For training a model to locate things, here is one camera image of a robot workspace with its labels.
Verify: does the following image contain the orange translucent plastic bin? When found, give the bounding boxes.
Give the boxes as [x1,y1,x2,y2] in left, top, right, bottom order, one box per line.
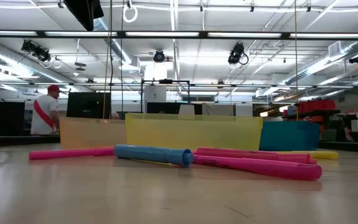
[59,116,127,150]

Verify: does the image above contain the black panel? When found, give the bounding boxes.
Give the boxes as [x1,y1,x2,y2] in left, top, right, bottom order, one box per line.
[146,102,203,115]

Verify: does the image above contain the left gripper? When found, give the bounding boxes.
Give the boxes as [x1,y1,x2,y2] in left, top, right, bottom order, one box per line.
[63,0,105,32]

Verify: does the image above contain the dark storage shelf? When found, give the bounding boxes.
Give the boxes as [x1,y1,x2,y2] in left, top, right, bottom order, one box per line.
[281,108,358,142]

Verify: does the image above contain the white LED light strip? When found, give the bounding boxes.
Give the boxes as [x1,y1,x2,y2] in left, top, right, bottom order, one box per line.
[44,30,118,37]
[125,31,200,37]
[0,30,39,37]
[207,32,283,39]
[290,32,358,39]

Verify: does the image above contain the grey white board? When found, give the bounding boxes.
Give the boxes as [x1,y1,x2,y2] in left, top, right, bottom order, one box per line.
[201,103,254,118]

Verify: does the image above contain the red storage bins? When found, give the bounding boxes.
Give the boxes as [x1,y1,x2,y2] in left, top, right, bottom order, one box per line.
[297,99,337,113]

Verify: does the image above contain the pink highlighter marker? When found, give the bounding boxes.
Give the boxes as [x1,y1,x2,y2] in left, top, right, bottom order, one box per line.
[28,147,116,161]
[192,154,323,182]
[193,147,318,166]

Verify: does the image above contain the black stand frame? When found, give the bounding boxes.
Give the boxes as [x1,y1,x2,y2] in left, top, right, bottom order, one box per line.
[139,78,191,114]

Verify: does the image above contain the blue highlighter marker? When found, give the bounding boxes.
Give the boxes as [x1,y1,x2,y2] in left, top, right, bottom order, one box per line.
[113,144,195,168]

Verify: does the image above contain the brown hanging cable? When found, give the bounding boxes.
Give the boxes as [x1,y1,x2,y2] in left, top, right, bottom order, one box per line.
[102,0,113,122]
[293,0,299,121]

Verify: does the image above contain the teal plastic bin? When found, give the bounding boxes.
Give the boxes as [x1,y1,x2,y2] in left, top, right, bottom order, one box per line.
[258,120,320,152]

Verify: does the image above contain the black monitor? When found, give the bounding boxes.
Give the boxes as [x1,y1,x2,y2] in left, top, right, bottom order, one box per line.
[66,91,112,119]

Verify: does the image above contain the white cable loop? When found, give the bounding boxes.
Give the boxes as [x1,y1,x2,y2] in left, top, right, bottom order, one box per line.
[122,0,139,24]

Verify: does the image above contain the black hanging cable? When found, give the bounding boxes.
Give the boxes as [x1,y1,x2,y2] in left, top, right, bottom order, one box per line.
[120,0,125,114]

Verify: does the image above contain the black rig camera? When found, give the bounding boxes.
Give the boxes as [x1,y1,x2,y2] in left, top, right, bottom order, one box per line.
[153,49,166,64]

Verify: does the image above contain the silver ventilation duct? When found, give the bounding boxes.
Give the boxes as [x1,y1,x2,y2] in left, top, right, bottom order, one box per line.
[93,17,133,65]
[0,43,73,93]
[284,39,358,85]

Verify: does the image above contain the yellow translucent plastic bin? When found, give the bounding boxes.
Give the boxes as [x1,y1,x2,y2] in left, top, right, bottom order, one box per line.
[125,113,263,152]

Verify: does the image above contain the white building column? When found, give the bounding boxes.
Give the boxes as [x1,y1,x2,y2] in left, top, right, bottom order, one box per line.
[143,62,167,103]

